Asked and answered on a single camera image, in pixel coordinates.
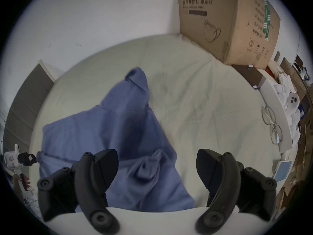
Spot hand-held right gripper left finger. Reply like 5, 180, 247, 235
37, 149, 121, 235

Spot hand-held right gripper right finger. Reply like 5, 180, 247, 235
195, 148, 278, 235

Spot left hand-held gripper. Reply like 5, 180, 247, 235
4, 143, 38, 191

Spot blue shirt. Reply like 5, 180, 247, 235
39, 67, 196, 213

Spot person's left hand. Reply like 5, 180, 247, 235
12, 173, 31, 192

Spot grey padded headboard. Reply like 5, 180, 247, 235
3, 62, 55, 154

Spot white device with blue screen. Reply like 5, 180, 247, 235
273, 160, 293, 182

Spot bed with beige sheet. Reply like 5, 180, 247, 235
29, 34, 288, 220

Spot white plush toy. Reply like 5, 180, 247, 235
286, 92, 301, 110

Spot large brown cardboard carton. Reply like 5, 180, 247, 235
177, 0, 281, 69

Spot metal wire rings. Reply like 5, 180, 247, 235
261, 105, 283, 145

